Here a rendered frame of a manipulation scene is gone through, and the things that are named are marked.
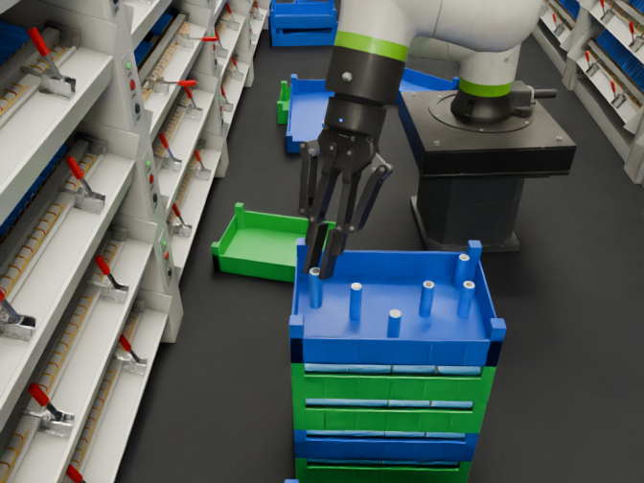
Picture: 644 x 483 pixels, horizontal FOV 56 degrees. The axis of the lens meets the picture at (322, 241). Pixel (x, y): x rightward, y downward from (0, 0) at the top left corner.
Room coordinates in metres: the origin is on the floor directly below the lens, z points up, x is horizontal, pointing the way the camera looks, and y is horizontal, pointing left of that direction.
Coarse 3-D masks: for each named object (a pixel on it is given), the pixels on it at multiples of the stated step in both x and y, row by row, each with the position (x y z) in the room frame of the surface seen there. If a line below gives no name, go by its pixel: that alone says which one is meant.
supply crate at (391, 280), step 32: (352, 256) 0.79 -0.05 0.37; (384, 256) 0.79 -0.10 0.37; (416, 256) 0.79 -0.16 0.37; (448, 256) 0.79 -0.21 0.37; (384, 288) 0.76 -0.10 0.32; (416, 288) 0.76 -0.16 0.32; (448, 288) 0.76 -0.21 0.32; (480, 288) 0.72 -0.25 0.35; (320, 320) 0.68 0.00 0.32; (352, 320) 0.68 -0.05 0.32; (384, 320) 0.68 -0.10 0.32; (416, 320) 0.68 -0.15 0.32; (448, 320) 0.68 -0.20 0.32; (480, 320) 0.68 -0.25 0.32; (320, 352) 0.60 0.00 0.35; (352, 352) 0.60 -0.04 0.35; (384, 352) 0.59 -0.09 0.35; (416, 352) 0.59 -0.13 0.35; (448, 352) 0.59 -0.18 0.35; (480, 352) 0.59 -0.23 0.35
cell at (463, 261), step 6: (462, 258) 0.76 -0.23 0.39; (468, 258) 0.76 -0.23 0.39; (462, 264) 0.75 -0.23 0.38; (468, 264) 0.76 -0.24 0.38; (456, 270) 0.76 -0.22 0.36; (462, 270) 0.75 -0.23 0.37; (456, 276) 0.76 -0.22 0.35; (462, 276) 0.75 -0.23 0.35; (456, 282) 0.76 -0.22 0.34; (462, 282) 0.75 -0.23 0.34; (456, 288) 0.75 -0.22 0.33
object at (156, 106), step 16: (176, 0) 1.64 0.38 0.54; (176, 16) 1.62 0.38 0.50; (192, 16) 1.64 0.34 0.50; (208, 16) 1.63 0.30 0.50; (192, 32) 1.58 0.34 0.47; (176, 48) 1.45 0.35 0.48; (176, 64) 1.36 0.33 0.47; (192, 64) 1.47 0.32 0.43; (176, 80) 1.28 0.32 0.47; (144, 96) 1.17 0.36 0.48; (160, 96) 1.19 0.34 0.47; (160, 112) 1.12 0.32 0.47
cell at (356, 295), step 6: (354, 288) 0.69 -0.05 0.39; (360, 288) 0.69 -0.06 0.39; (354, 294) 0.68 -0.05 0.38; (360, 294) 0.69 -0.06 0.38; (354, 300) 0.68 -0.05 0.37; (360, 300) 0.69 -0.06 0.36; (354, 306) 0.68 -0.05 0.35; (360, 306) 0.69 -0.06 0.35; (354, 312) 0.68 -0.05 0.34; (360, 312) 0.69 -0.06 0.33; (354, 318) 0.68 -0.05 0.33
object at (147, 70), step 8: (184, 16) 1.60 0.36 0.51; (176, 24) 1.54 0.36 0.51; (168, 32) 1.47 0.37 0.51; (176, 32) 1.51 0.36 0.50; (160, 40) 1.41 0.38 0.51; (168, 40) 1.42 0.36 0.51; (160, 48) 1.37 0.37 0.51; (168, 48) 1.41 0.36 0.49; (152, 56) 1.32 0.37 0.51; (160, 56) 1.34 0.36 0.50; (144, 64) 1.26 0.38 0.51; (152, 64) 1.27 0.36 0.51; (144, 72) 1.23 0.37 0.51; (152, 72) 1.26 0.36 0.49; (160, 72) 1.28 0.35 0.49; (144, 80) 1.20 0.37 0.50; (144, 88) 1.18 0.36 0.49
